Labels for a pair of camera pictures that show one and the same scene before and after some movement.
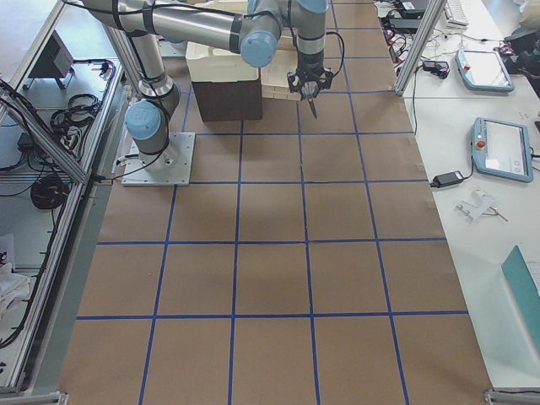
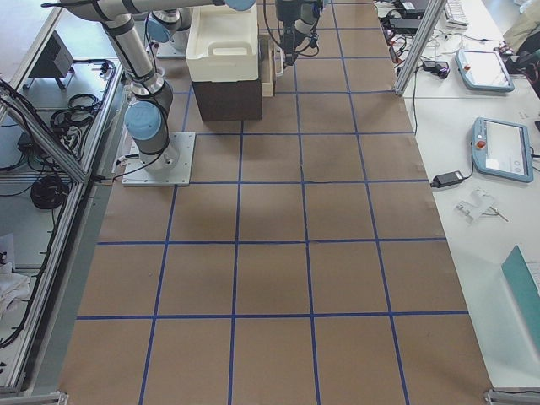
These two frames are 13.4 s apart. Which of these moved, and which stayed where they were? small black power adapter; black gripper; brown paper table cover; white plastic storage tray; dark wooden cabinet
Moved: black gripper
Stayed: brown paper table cover; dark wooden cabinet; small black power adapter; white plastic storage tray
